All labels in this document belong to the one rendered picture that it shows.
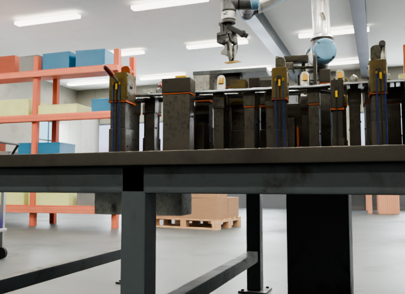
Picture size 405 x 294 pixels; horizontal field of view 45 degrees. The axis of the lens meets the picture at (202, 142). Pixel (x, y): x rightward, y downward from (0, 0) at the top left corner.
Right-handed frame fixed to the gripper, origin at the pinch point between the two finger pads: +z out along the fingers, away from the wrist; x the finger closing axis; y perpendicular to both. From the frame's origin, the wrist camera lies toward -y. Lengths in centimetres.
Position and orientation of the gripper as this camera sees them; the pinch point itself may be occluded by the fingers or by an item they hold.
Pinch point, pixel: (232, 58)
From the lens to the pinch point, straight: 250.7
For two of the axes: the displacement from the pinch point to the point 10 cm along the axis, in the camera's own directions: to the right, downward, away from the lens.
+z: 0.0, 10.0, -0.9
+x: -5.8, -0.7, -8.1
